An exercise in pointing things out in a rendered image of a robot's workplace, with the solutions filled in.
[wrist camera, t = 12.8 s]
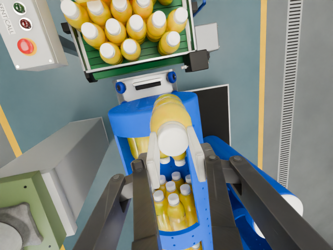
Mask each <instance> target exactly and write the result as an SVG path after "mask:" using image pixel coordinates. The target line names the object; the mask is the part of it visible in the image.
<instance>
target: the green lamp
mask: <svg viewBox="0 0 333 250"><path fill-rule="evenodd" d="M13 8H14V10H15V11H16V12H18V13H23V12H24V10H25V9H24V6H23V5H22V4H20V3H18V2H15V3H14V4H13Z"/></svg>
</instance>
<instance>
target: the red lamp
mask: <svg viewBox="0 0 333 250"><path fill-rule="evenodd" d="M19 23H20V25H21V26H22V27H23V28H25V29H29V28H30V26H31V24H30V22H29V21H28V20H26V19H21V20H20V22H19Z"/></svg>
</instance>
